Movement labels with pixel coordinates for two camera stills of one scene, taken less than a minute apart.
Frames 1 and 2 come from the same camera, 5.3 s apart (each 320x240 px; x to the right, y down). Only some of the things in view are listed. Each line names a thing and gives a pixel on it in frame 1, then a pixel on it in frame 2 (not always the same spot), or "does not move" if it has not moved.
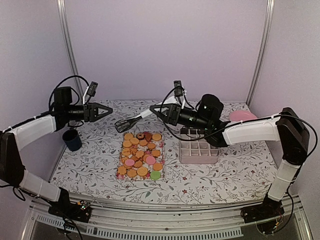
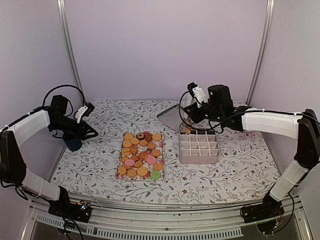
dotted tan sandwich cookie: (142, 171) does not move
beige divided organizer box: (194, 148) does not move
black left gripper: (91, 111) → (81, 134)
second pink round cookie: (150, 160) does not move
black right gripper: (173, 110) → (194, 115)
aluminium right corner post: (269, 23) does not move
